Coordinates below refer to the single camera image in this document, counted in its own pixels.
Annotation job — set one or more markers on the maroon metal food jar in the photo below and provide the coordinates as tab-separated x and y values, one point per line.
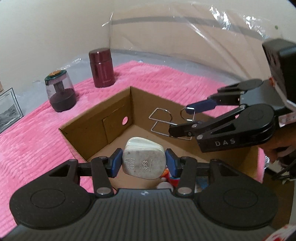
101	69

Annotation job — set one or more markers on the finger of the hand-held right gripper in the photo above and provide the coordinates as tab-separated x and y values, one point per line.
185	129
201	105

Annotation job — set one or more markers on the white plug adapter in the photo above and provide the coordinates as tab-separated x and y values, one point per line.
143	160

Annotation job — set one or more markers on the silver picture frame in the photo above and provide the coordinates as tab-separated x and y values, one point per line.
8	113

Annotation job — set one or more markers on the person's right hand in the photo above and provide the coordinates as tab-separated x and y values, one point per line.
274	148

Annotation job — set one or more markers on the pink ribbed blanket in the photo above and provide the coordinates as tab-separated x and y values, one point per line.
34	143

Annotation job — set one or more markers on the brown cardboard box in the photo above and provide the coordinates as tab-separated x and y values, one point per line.
92	125

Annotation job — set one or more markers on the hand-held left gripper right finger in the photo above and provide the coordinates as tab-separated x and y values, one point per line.
171	162

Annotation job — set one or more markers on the clear plastic sheet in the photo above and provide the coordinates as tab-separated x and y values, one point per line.
185	34

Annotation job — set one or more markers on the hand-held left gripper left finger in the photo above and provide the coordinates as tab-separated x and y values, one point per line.
116	162

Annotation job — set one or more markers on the glass jar with dark contents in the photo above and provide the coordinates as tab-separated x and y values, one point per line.
61	97

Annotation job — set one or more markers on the cat figurine toy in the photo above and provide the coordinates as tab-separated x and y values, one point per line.
166	177

